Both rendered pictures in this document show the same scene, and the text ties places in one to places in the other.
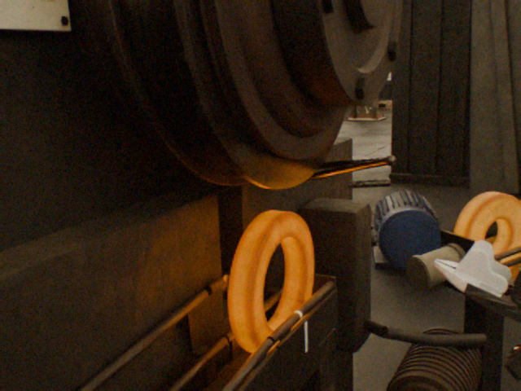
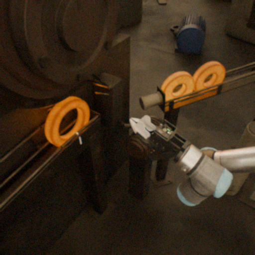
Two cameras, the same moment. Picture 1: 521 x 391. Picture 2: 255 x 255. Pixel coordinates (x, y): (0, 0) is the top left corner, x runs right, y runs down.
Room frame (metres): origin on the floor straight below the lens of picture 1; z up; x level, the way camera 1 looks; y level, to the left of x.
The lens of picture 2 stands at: (0.15, -0.28, 1.33)
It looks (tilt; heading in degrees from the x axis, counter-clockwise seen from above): 45 degrees down; 6
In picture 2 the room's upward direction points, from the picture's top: straight up
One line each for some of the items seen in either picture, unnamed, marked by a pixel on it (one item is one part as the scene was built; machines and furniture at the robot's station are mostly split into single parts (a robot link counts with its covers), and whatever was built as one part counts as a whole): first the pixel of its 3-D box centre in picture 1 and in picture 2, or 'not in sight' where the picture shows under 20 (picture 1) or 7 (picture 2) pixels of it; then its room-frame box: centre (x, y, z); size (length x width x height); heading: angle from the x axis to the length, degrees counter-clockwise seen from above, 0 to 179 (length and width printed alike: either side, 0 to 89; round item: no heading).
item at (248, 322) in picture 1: (274, 282); (68, 122); (0.73, -0.02, 0.75); 0.18 x 0.03 x 0.18; 151
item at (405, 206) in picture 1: (404, 227); (191, 32); (2.90, -0.72, 0.17); 0.57 x 0.31 x 0.34; 172
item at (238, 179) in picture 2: not in sight; (242, 162); (1.02, -0.83, 0.26); 0.12 x 0.12 x 0.52
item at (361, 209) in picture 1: (334, 273); (108, 102); (0.94, -0.12, 0.68); 0.11 x 0.08 x 0.24; 62
